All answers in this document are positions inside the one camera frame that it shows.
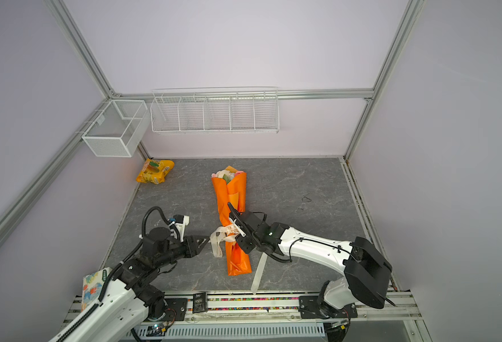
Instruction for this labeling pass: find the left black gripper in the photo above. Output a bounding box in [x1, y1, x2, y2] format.
[156, 234, 210, 268]

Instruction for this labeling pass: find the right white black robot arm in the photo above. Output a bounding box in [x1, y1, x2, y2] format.
[229, 211, 393, 310]

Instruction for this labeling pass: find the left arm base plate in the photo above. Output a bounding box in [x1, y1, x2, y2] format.
[146, 297, 188, 322]

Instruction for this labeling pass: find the white mesh box basket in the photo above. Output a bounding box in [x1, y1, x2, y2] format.
[82, 100, 151, 158]

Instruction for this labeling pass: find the cream fake rose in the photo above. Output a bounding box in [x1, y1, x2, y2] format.
[215, 170, 235, 183]

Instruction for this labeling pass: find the yellow snack bag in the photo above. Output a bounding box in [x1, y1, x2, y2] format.
[136, 159, 175, 185]

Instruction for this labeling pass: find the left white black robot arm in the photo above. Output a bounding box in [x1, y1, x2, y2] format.
[52, 232, 210, 341]

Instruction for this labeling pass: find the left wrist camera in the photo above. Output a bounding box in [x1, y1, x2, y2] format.
[168, 215, 190, 242]

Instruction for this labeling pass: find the colourful tissue pack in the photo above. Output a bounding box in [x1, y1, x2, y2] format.
[81, 267, 112, 311]

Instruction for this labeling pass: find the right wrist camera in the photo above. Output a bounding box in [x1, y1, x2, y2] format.
[228, 202, 247, 237]

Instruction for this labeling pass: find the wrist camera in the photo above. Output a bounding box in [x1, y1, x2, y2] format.
[228, 202, 247, 237]
[168, 215, 190, 242]

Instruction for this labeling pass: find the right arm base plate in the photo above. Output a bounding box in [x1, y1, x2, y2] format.
[298, 295, 358, 319]

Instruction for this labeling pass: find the cream printed ribbon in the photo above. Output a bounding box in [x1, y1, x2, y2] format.
[210, 224, 268, 294]

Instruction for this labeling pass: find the orange wrapping paper sheet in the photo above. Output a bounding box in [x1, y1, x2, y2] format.
[210, 165, 252, 276]

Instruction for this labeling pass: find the black box on rail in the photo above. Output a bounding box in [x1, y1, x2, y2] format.
[192, 292, 208, 314]

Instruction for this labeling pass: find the white wire shelf basket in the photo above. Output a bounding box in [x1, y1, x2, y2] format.
[151, 87, 280, 133]

